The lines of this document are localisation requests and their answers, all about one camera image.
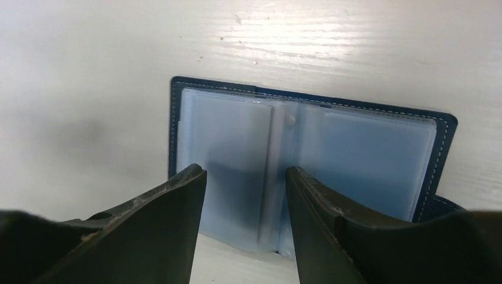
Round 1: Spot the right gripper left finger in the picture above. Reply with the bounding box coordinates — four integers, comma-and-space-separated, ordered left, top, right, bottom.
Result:
1, 164, 207, 283

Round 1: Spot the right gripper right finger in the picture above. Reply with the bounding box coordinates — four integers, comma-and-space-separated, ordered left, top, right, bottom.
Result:
285, 167, 501, 283

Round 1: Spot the blue leather card holder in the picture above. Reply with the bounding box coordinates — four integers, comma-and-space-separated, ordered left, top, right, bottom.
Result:
168, 76, 459, 258

